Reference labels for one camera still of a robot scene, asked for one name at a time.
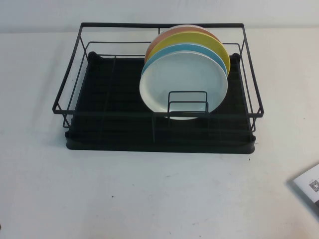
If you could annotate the orange round plate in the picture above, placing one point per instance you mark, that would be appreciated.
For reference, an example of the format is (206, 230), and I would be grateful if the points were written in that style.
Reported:
(174, 32)

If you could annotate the yellow round plate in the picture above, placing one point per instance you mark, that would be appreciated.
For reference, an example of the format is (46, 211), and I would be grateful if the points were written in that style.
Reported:
(189, 39)

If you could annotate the white paper with QR code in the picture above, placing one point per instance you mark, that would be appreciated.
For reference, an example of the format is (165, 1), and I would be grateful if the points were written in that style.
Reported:
(309, 181)

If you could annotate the blue round plate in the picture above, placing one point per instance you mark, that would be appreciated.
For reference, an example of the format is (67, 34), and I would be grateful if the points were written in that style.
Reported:
(159, 56)

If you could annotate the black plastic drip tray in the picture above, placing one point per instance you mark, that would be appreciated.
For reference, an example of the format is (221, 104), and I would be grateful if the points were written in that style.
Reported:
(112, 139)

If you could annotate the white round plate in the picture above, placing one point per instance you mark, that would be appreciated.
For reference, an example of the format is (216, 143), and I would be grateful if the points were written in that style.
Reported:
(184, 74)

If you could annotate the pale pink round plate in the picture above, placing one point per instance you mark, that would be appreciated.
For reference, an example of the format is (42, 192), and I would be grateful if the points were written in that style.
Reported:
(185, 25)

